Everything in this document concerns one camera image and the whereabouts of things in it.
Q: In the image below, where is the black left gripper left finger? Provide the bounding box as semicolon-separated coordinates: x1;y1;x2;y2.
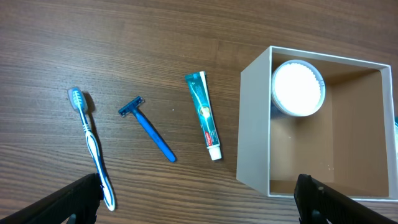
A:
1;173;103;224

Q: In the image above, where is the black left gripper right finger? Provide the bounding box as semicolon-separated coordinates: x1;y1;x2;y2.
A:
294;174;395;224

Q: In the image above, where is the blue white toothbrush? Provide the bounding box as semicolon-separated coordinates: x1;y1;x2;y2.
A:
68;87;116;211

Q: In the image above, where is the white cardboard box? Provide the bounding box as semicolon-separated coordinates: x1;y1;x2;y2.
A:
236;46;397;201

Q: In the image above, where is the green toothpaste tube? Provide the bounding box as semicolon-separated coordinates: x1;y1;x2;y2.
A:
185;71;222;161

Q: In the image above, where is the white round cotton swab jar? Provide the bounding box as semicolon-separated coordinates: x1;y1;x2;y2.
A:
271;59;326;119

